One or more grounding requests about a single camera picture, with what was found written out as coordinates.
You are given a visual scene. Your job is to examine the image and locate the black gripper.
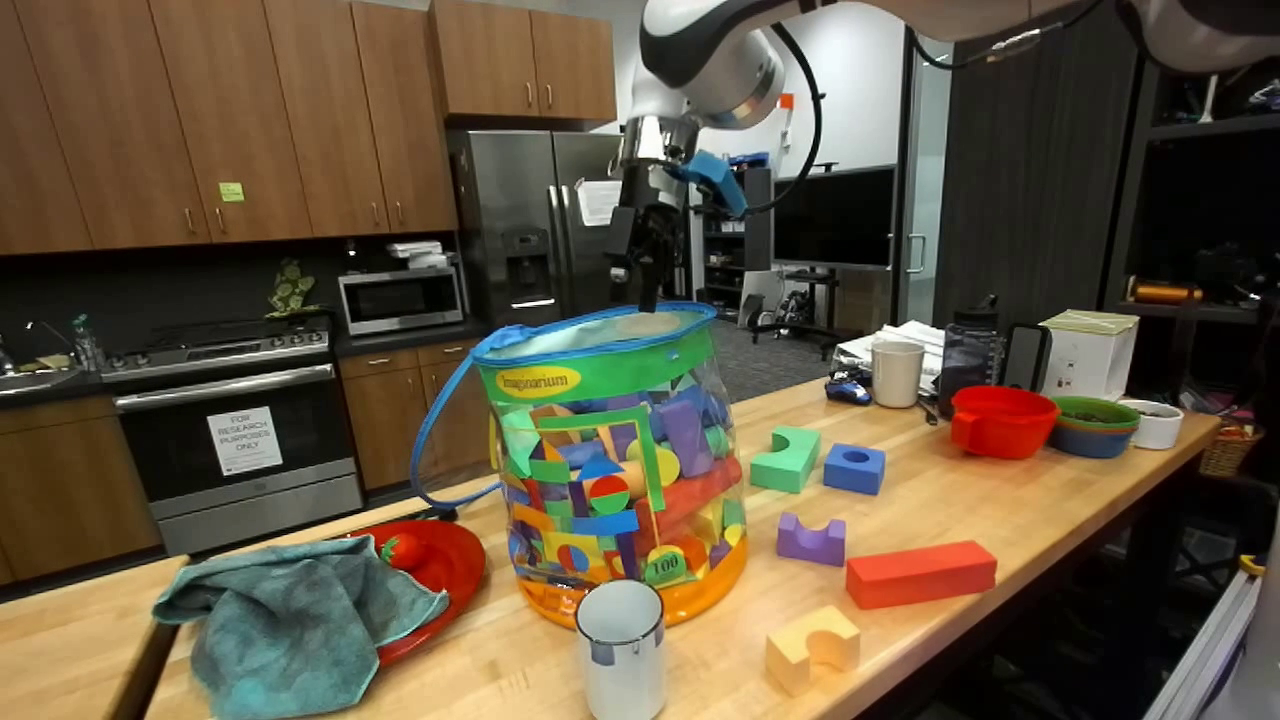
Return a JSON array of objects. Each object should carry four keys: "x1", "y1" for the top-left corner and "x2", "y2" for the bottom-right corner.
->
[{"x1": 618, "y1": 147, "x2": 693, "y2": 314}]

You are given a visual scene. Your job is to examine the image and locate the white paper on refrigerator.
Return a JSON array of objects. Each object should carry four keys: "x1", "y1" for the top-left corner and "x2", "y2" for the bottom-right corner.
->
[{"x1": 573, "y1": 176, "x2": 629, "y2": 232}]

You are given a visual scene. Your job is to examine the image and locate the stainless steel refrigerator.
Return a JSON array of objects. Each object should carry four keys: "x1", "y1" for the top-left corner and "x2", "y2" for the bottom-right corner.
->
[{"x1": 447, "y1": 126, "x2": 633, "y2": 337}]

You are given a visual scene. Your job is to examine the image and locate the black monitor screen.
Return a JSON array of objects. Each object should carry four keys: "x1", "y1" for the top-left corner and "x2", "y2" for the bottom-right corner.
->
[{"x1": 772, "y1": 164, "x2": 898, "y2": 272}]

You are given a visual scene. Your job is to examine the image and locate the colourful toy pile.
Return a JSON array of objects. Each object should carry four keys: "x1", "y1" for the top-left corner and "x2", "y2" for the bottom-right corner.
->
[{"x1": 406, "y1": 300, "x2": 752, "y2": 634}]

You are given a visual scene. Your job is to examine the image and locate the green foam arch block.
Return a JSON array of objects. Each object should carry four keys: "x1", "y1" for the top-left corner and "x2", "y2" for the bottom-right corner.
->
[{"x1": 745, "y1": 423, "x2": 822, "y2": 500}]

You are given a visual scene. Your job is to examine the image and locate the silver microwave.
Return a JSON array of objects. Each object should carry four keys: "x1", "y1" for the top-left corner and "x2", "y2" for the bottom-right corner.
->
[{"x1": 332, "y1": 260, "x2": 471, "y2": 342}]

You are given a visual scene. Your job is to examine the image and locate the white mug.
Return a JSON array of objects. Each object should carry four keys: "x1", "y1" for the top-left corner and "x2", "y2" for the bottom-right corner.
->
[{"x1": 869, "y1": 337, "x2": 928, "y2": 412}]

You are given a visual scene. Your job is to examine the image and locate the blue foam block with hole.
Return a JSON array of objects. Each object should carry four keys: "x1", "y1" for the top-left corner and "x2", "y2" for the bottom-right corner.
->
[{"x1": 821, "y1": 440, "x2": 889, "y2": 500}]

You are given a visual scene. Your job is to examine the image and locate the wooden lower cabinet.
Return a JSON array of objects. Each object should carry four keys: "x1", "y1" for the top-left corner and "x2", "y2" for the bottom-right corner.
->
[
  {"x1": 337, "y1": 337, "x2": 494, "y2": 498},
  {"x1": 0, "y1": 396, "x2": 165, "y2": 592}
]

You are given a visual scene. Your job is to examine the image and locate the small purple foam arch block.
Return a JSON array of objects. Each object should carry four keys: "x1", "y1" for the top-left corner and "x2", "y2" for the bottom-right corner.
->
[{"x1": 772, "y1": 507, "x2": 850, "y2": 573}]

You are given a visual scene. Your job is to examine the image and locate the red plate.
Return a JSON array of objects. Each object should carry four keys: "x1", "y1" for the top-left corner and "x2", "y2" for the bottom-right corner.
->
[{"x1": 349, "y1": 518, "x2": 490, "y2": 673}]

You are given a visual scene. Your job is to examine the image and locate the green potted plant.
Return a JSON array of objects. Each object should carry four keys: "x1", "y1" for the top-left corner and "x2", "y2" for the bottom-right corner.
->
[{"x1": 265, "y1": 255, "x2": 322, "y2": 326}]

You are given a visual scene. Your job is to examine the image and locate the white metal can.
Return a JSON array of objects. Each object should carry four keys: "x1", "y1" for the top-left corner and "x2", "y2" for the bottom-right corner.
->
[{"x1": 573, "y1": 576, "x2": 672, "y2": 720}]

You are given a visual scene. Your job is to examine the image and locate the red plastic bowl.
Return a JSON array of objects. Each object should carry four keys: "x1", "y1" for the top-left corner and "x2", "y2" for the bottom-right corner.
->
[{"x1": 947, "y1": 379, "x2": 1065, "y2": 465}]

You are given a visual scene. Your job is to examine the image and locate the black stand device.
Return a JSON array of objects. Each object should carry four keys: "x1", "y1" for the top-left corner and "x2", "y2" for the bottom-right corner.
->
[{"x1": 998, "y1": 319, "x2": 1052, "y2": 396}]

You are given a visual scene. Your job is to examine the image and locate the red rectangular foam block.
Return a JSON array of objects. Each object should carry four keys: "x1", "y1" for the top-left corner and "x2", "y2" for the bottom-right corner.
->
[{"x1": 844, "y1": 537, "x2": 998, "y2": 613}]

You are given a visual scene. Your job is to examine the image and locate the yellow foam arch block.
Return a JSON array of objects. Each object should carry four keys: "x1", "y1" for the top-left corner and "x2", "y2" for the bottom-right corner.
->
[{"x1": 764, "y1": 599, "x2": 863, "y2": 698}]

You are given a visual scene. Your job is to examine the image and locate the wooden upper cabinets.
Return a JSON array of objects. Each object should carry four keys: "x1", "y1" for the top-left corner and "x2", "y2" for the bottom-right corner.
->
[{"x1": 0, "y1": 0, "x2": 618, "y2": 260}]

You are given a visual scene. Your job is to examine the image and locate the white cardboard box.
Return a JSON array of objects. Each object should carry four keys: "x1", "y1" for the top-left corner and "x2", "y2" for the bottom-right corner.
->
[{"x1": 1035, "y1": 310, "x2": 1145, "y2": 399}]

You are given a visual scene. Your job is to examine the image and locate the white paper on oven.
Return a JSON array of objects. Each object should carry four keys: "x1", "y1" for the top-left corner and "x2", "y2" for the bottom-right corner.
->
[{"x1": 203, "y1": 406, "x2": 289, "y2": 482}]

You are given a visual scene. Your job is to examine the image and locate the stainless oven with stove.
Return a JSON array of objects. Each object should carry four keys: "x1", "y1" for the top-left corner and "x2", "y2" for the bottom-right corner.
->
[{"x1": 100, "y1": 326, "x2": 368, "y2": 555}]

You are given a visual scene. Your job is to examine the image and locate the green bowl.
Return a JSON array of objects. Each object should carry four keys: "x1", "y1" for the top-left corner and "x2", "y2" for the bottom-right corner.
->
[{"x1": 1048, "y1": 393, "x2": 1145, "y2": 444}]

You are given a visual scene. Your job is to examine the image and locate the blue bowl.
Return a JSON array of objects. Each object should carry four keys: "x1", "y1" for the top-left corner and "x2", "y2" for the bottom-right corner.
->
[{"x1": 1048, "y1": 422, "x2": 1135, "y2": 465}]

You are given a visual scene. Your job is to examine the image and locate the teal cloth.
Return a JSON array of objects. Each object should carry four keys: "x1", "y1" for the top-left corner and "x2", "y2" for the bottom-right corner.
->
[{"x1": 146, "y1": 534, "x2": 452, "y2": 720}]

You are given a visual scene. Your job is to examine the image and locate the white bowl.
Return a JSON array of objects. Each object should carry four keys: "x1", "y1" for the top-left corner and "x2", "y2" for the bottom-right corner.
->
[{"x1": 1118, "y1": 396, "x2": 1186, "y2": 454}]

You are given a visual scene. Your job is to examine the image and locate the dark storage shelf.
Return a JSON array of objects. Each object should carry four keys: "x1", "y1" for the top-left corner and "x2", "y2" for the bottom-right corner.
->
[{"x1": 1123, "y1": 52, "x2": 1280, "y2": 406}]

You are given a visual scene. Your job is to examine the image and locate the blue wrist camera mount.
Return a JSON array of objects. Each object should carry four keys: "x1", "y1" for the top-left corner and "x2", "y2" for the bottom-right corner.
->
[{"x1": 684, "y1": 147, "x2": 752, "y2": 222}]

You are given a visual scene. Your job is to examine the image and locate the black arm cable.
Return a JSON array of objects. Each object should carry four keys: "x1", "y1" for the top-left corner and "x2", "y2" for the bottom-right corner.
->
[{"x1": 767, "y1": 22, "x2": 827, "y2": 217}]

